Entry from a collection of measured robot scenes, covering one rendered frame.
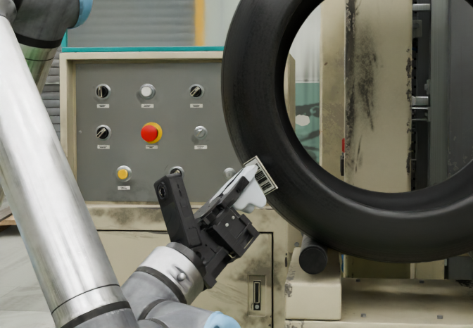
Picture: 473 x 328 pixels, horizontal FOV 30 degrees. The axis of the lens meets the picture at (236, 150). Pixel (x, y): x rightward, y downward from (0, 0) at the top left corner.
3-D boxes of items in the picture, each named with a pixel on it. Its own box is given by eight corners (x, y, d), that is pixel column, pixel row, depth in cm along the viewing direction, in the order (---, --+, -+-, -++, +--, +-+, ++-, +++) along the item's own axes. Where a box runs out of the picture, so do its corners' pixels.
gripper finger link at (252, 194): (275, 188, 138) (242, 227, 133) (250, 160, 137) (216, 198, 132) (286, 183, 135) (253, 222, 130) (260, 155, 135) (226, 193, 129)
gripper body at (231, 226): (237, 241, 136) (192, 295, 129) (200, 200, 135) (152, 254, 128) (263, 229, 130) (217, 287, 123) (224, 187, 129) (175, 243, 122)
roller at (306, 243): (300, 226, 173) (319, 212, 172) (313, 245, 173) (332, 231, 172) (292, 256, 138) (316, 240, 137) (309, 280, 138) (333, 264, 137)
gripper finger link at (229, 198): (239, 188, 135) (207, 226, 130) (231, 180, 135) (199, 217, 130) (255, 181, 131) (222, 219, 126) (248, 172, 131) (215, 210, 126)
